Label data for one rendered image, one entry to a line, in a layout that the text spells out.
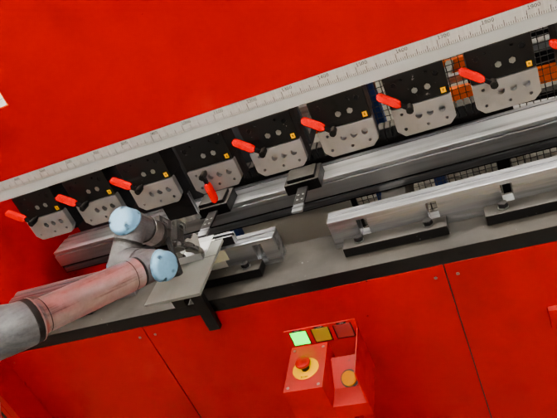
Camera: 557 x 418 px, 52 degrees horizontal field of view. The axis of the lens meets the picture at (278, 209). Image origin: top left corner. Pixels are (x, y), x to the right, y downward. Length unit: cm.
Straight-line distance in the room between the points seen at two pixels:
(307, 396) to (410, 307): 41
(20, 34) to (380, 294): 121
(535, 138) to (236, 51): 93
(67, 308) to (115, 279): 13
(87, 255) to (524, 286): 157
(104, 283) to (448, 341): 101
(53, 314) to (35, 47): 76
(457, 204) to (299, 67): 57
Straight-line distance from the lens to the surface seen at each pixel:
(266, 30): 147
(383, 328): 176
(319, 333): 156
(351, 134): 154
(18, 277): 245
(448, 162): 188
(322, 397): 151
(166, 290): 170
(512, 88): 153
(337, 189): 192
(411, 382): 193
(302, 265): 173
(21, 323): 123
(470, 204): 166
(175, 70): 156
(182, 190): 174
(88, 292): 130
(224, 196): 198
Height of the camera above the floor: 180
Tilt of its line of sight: 26 degrees down
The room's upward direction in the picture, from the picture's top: 24 degrees counter-clockwise
